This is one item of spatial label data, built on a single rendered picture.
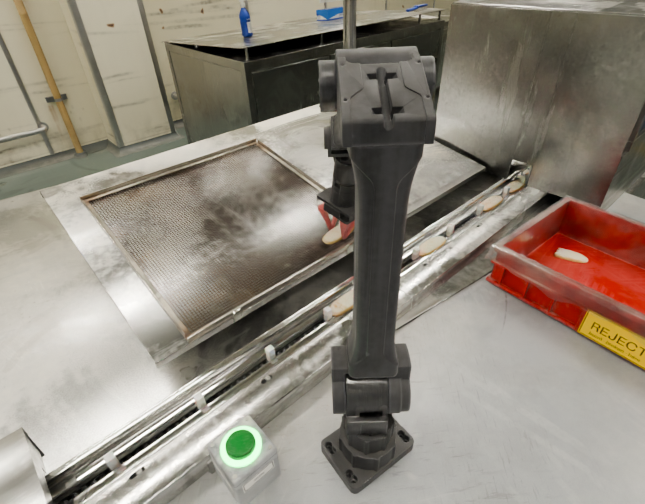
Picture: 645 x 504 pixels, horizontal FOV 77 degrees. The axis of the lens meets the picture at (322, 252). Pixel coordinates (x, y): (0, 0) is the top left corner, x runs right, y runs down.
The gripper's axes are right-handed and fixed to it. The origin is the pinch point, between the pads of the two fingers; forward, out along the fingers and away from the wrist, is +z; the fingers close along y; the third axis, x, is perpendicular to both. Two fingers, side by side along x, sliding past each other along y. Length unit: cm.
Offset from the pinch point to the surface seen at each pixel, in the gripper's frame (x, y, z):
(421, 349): 10.7, -30.9, 3.0
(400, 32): -221, 131, 25
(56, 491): 67, -8, 3
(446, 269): -8.6, -24.1, 0.2
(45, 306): 55, 36, 14
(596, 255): -41, -47, 1
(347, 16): -80, 69, -18
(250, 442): 46, -24, -5
